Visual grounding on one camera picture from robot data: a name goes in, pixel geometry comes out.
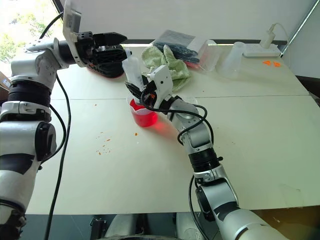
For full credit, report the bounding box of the light green towel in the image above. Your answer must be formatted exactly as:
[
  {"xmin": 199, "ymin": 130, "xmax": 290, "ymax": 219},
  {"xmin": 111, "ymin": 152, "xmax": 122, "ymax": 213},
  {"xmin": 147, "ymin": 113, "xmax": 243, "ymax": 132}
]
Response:
[{"xmin": 141, "ymin": 44, "xmax": 193, "ymax": 93}]

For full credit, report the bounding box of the clear cup with red liquid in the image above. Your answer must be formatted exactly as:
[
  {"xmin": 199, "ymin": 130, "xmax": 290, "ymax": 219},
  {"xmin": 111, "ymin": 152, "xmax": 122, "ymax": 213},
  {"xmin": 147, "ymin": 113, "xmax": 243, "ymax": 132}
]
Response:
[{"xmin": 127, "ymin": 96, "xmax": 159, "ymax": 128}]

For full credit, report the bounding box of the white plug with cable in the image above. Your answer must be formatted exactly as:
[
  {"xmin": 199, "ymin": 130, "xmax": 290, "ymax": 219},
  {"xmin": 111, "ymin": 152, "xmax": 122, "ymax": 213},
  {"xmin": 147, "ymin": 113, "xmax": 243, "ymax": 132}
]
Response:
[{"xmin": 259, "ymin": 22, "xmax": 291, "ymax": 49}]

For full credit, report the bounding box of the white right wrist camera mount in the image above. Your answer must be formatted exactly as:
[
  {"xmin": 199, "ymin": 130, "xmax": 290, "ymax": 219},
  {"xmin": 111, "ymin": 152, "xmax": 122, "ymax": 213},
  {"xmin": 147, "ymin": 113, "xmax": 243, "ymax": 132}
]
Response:
[{"xmin": 146, "ymin": 64, "xmax": 175, "ymax": 109}]

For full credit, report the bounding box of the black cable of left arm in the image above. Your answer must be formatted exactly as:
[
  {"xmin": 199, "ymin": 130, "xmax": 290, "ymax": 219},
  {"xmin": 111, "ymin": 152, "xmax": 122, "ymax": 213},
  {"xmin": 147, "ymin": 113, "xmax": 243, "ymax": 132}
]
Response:
[{"xmin": 38, "ymin": 12, "xmax": 72, "ymax": 240}]

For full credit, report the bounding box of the black cable of right wrist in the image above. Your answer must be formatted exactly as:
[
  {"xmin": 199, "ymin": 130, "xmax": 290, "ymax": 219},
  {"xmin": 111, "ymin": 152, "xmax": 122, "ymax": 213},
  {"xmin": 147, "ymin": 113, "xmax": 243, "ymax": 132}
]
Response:
[{"xmin": 139, "ymin": 92, "xmax": 215, "ymax": 147}]

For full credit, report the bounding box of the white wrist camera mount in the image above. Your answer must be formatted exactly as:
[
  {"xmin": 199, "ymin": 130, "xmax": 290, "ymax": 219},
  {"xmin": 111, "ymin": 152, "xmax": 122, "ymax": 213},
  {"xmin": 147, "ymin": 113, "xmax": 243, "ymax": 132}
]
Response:
[
  {"xmin": 146, "ymin": 64, "xmax": 175, "ymax": 109},
  {"xmin": 61, "ymin": 0, "xmax": 85, "ymax": 67}
]

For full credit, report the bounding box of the black cable of right upper arm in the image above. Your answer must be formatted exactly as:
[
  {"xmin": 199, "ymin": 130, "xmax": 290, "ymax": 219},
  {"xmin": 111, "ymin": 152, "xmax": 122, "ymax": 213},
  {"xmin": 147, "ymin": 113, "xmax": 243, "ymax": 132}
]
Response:
[{"xmin": 188, "ymin": 174, "xmax": 210, "ymax": 240}]

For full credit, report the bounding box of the black bracket under table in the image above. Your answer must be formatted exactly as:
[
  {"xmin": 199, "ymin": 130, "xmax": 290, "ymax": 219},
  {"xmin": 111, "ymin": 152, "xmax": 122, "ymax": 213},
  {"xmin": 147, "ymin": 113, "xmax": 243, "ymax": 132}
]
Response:
[{"xmin": 89, "ymin": 216, "xmax": 108, "ymax": 235}]

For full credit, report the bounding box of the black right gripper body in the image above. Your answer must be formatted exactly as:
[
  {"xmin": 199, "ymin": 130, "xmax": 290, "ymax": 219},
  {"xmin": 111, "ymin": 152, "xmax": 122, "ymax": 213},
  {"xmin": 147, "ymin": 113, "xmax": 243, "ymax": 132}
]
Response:
[{"xmin": 140, "ymin": 83, "xmax": 159, "ymax": 108}]

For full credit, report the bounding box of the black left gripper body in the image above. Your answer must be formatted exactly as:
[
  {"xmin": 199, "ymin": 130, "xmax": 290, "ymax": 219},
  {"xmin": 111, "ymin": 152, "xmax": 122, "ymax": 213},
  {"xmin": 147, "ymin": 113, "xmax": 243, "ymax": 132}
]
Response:
[{"xmin": 74, "ymin": 31, "xmax": 99, "ymax": 68}]

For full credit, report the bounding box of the brown cardboard box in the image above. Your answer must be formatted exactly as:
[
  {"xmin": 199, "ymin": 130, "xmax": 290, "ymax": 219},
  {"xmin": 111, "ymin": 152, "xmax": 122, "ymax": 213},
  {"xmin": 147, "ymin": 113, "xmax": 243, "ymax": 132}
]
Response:
[{"xmin": 0, "ymin": 71, "xmax": 12, "ymax": 92}]

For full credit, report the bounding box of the clear plastic measuring jug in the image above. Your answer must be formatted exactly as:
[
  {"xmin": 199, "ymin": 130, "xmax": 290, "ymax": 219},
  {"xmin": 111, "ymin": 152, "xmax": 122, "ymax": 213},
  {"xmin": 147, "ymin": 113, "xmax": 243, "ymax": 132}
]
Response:
[{"xmin": 216, "ymin": 41, "xmax": 247, "ymax": 80}]

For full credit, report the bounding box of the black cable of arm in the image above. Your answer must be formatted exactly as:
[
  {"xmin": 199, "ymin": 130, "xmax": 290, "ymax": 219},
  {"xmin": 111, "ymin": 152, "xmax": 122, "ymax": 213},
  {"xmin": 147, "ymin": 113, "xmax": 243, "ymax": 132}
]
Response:
[
  {"xmin": 188, "ymin": 174, "xmax": 210, "ymax": 240},
  {"xmin": 38, "ymin": 12, "xmax": 72, "ymax": 240}
]

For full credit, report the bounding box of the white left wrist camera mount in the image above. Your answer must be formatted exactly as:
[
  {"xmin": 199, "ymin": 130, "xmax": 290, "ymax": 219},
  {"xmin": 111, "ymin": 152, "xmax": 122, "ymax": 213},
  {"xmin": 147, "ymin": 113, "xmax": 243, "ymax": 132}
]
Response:
[{"xmin": 61, "ymin": 0, "xmax": 85, "ymax": 67}]

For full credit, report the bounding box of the plastic bag with black items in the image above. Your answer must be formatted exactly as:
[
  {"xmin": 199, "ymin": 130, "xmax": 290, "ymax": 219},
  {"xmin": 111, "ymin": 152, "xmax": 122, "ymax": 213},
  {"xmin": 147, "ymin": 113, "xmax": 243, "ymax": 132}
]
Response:
[{"xmin": 151, "ymin": 29, "xmax": 201, "ymax": 65}]

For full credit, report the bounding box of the white power strip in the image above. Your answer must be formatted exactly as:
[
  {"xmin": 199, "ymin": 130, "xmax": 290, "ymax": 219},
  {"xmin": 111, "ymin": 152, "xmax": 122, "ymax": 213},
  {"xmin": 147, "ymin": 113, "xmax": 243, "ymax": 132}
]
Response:
[{"xmin": 242, "ymin": 43, "xmax": 282, "ymax": 58}]

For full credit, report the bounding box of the black tray with red rim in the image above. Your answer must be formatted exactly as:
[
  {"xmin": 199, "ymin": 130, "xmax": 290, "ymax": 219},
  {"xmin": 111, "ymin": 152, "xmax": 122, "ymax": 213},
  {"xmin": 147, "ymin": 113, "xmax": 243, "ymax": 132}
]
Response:
[{"xmin": 86, "ymin": 62, "xmax": 126, "ymax": 80}]

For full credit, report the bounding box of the slanted metal pole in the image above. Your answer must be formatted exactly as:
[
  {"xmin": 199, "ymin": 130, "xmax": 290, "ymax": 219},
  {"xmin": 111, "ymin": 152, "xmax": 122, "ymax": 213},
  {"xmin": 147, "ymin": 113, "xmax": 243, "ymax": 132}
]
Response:
[{"xmin": 279, "ymin": 1, "xmax": 320, "ymax": 58}]

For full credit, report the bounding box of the clear plastic container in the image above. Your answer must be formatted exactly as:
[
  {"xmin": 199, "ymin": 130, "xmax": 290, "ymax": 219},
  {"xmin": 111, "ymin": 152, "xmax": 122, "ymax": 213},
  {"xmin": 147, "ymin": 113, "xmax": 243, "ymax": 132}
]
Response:
[{"xmin": 186, "ymin": 38, "xmax": 221, "ymax": 72}]

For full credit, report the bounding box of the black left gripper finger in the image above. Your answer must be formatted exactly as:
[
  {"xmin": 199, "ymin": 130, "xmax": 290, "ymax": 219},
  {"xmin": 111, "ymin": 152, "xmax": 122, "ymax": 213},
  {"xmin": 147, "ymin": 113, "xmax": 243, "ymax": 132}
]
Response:
[
  {"xmin": 91, "ymin": 44, "xmax": 127, "ymax": 68},
  {"xmin": 93, "ymin": 31, "xmax": 128, "ymax": 47}
]

